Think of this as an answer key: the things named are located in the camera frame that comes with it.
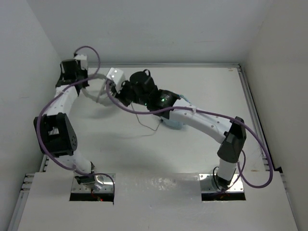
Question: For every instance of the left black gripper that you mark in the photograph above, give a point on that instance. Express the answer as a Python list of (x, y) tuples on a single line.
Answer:
[(85, 71)]

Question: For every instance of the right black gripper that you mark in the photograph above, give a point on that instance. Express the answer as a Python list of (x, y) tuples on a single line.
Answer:
[(120, 96)]

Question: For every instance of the grey white headphones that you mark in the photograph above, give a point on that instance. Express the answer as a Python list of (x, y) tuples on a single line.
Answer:
[(101, 97)]

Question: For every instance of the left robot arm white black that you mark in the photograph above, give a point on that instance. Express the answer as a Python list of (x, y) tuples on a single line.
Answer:
[(56, 136)]

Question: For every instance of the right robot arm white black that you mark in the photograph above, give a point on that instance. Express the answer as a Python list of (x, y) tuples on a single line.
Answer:
[(170, 107)]

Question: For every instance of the light blue headphones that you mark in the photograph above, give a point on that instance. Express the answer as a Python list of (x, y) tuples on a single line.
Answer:
[(173, 124)]

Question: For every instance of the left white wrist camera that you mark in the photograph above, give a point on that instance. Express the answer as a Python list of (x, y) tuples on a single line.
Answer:
[(82, 61)]

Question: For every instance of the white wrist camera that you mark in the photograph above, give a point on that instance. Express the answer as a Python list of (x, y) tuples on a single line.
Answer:
[(82, 61), (117, 76)]

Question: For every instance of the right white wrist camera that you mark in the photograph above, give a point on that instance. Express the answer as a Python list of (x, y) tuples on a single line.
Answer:
[(117, 76)]

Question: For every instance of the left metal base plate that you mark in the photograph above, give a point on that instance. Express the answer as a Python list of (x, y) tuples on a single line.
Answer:
[(96, 184)]

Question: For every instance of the metal base plate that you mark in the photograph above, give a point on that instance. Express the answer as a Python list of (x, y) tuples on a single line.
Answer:
[(207, 184), (96, 184)]

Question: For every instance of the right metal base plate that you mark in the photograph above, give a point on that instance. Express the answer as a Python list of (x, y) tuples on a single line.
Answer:
[(207, 184)]

